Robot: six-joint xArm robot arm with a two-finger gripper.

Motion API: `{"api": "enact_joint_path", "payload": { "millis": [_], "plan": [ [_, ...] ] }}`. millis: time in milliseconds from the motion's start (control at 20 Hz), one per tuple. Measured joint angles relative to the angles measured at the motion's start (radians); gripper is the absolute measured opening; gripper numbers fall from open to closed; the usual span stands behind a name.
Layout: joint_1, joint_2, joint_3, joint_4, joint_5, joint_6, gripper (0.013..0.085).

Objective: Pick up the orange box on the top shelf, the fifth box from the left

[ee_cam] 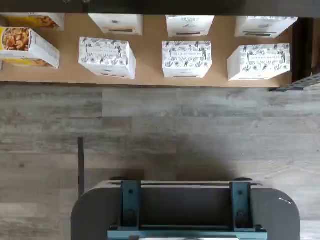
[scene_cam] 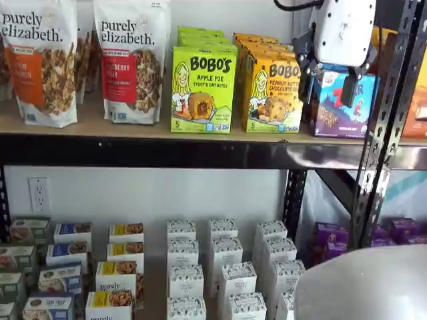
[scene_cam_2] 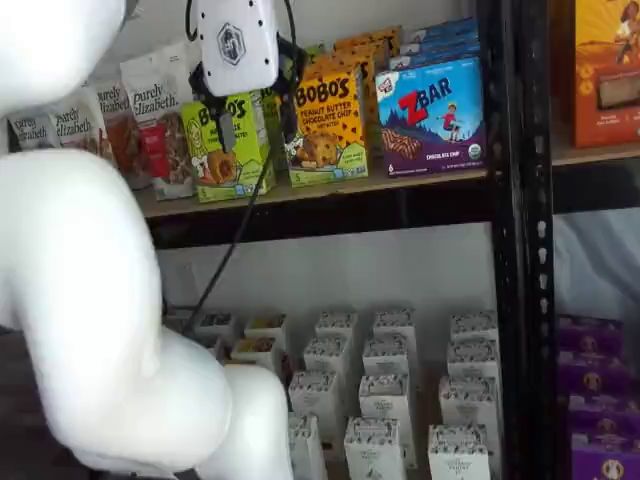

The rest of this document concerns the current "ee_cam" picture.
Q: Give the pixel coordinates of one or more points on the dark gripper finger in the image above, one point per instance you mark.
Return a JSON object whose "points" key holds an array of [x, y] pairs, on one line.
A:
{"points": [[241, 205], [130, 205]]}

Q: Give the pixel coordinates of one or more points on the white cartons lower shelf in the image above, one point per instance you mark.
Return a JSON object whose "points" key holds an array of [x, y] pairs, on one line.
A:
{"points": [[70, 72]]}

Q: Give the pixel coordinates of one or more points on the yellow granola print box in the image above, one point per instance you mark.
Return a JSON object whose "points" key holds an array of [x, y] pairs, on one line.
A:
{"points": [[17, 40], [42, 21]]}

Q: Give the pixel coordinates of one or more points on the thin black bar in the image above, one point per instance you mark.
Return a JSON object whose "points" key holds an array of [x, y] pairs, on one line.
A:
{"points": [[81, 167]]}

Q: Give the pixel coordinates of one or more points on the white floral print carton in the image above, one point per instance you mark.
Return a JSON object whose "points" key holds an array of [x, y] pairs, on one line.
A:
{"points": [[260, 61], [190, 25], [116, 22], [265, 25], [105, 53], [186, 56]]}

